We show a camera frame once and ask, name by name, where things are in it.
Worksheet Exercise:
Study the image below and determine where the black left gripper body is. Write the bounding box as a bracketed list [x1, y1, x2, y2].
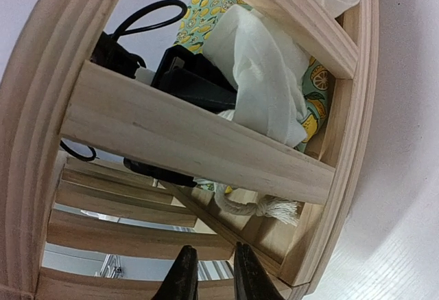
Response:
[88, 30, 200, 189]

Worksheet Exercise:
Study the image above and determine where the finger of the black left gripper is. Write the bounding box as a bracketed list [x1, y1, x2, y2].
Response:
[151, 45, 237, 113]

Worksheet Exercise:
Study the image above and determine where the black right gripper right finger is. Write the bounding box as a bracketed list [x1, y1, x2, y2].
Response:
[233, 242, 283, 300]

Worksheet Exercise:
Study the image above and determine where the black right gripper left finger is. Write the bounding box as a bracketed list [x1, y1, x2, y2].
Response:
[152, 245, 198, 300]

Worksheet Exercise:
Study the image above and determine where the lemon print bed cushion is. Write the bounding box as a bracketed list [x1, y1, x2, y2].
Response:
[171, 0, 364, 227]

